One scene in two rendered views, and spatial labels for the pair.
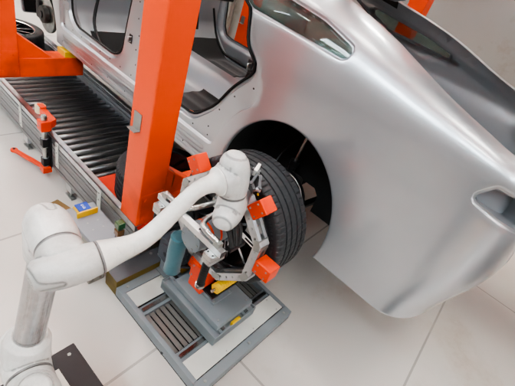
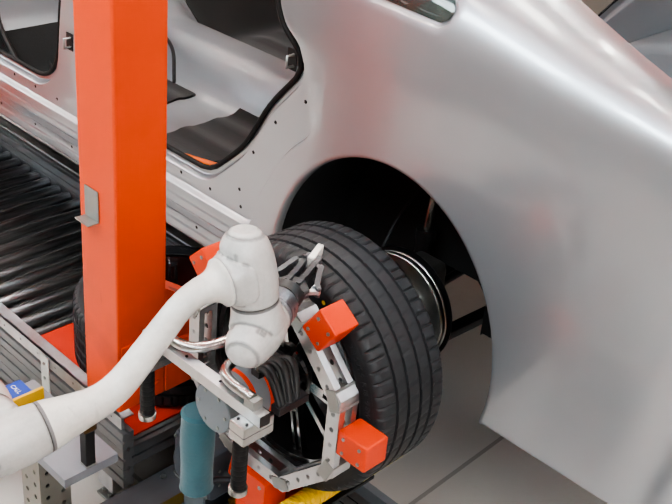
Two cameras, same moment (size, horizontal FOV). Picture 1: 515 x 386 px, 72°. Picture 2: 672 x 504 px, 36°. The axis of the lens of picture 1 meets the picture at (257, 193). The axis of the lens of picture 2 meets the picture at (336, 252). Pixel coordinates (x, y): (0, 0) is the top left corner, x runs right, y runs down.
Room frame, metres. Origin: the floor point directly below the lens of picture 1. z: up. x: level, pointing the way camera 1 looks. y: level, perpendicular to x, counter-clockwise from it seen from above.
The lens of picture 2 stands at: (-0.67, -0.43, 2.41)
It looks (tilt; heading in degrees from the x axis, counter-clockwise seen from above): 30 degrees down; 12
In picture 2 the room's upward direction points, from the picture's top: 6 degrees clockwise
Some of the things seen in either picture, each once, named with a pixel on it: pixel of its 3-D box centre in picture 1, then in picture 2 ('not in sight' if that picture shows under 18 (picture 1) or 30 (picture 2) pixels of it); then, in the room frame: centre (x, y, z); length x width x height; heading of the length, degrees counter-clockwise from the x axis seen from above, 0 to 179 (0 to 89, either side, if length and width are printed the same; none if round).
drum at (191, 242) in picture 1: (207, 231); (245, 391); (1.24, 0.16, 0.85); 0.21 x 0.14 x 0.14; 150
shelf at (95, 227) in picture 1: (97, 229); (48, 430); (1.38, 0.77, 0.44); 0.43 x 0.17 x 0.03; 60
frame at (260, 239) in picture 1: (218, 226); (267, 380); (1.31, 0.12, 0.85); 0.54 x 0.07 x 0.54; 60
